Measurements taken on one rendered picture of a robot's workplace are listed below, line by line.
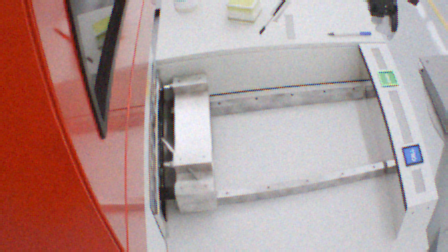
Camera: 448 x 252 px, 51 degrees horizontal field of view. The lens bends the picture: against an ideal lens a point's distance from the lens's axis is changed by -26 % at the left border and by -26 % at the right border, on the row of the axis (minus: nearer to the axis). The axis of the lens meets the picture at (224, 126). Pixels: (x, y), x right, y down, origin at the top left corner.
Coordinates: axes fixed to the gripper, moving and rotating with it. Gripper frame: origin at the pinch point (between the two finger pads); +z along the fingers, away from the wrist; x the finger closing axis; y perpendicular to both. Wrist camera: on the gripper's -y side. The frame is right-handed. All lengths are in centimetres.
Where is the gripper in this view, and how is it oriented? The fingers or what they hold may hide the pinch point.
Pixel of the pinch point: (391, 35)
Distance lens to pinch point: 130.8
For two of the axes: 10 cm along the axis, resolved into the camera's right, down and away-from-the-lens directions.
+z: 1.1, 6.9, 7.2
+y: -9.9, 1.2, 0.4
